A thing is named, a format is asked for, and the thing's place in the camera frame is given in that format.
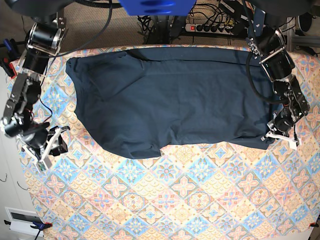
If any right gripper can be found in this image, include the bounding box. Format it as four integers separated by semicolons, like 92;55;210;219
0;113;68;157

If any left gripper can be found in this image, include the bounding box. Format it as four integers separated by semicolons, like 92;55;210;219
267;107;300;137

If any dark navy t-shirt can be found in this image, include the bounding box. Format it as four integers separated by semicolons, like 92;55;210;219
65;47;276;159

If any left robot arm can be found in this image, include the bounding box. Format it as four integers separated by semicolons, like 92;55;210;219
246;0;314;139

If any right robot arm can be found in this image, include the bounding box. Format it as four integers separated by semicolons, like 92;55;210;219
0;0;72;160

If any lower left table clamp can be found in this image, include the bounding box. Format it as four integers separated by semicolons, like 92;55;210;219
4;220;53;240

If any table clamp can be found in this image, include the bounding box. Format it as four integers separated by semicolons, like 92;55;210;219
4;220;53;240
309;222;320;228
0;38;18;79

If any white floor vent box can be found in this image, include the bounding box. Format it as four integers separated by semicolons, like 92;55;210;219
5;207;42;237

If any colourful patterned tablecloth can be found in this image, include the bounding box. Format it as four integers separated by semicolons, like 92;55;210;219
16;53;320;240

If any lower right table clamp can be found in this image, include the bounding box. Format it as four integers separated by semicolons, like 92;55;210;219
309;222;320;228

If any upper left table clamp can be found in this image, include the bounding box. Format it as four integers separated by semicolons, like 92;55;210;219
0;38;18;79

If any white power strip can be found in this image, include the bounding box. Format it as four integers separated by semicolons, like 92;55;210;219
184;23;233;35

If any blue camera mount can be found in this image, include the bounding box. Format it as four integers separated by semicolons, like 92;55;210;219
119;0;196;16

